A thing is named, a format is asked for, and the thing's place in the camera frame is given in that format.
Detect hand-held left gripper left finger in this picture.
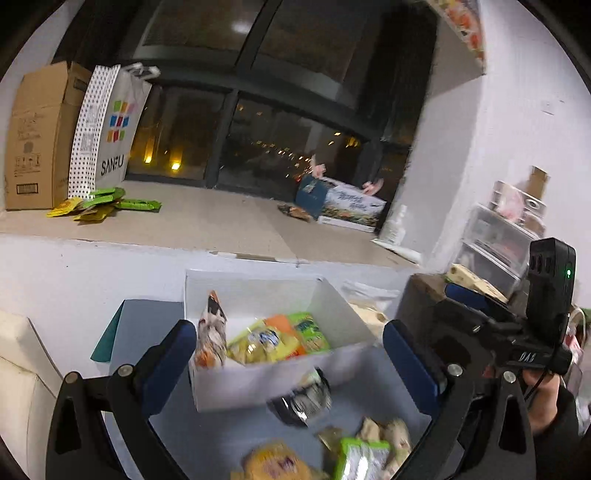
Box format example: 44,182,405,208
46,318,199,480

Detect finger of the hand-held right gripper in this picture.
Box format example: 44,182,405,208
444,282,520,324
429,299,506,366

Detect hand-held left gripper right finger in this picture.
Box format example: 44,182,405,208
382,319,537,480

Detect white box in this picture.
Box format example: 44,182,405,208
184,270,386,413

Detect black snack packet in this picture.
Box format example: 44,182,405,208
268,367,333,428

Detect person's right forearm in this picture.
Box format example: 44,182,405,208
531,385,583,462

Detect person's right hand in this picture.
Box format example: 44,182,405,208
523,369,563,435

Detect beige patterned packet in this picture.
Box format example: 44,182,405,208
448,263,509,303

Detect orange white snack bag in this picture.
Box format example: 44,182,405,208
188,291,230,370

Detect teal paper sheet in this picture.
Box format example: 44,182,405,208
90,299,185,363

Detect clear plastic drawer unit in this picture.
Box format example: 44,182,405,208
455,203,541,301

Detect clear plastic wrapper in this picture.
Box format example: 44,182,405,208
342,281,400,326

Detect beige small snack packets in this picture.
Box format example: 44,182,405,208
316,418,411,469

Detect green white snack packet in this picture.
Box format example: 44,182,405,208
332,436,391,480

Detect orange snack packet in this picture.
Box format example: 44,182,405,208
263,314,308,358

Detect small cardboard box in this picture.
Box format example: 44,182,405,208
529,166,550,197

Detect printed landscape carton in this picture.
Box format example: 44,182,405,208
295,174,387,233

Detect yellow round snack packet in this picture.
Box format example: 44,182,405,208
231,440,328,480

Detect beige cushion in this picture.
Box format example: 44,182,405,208
0,309,63,480

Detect pile of green yellow packets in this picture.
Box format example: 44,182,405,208
46,187,162,224

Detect brown snack packet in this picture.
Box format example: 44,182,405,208
277,203,315,223

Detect white paper shopping bag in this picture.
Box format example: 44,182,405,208
68,64,160,197

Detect brown cardboard box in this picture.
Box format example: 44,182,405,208
4,61,93,210

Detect dark window frame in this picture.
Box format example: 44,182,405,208
53,0,439,204

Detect colourful wall poster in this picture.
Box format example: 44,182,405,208
434,0,488,75

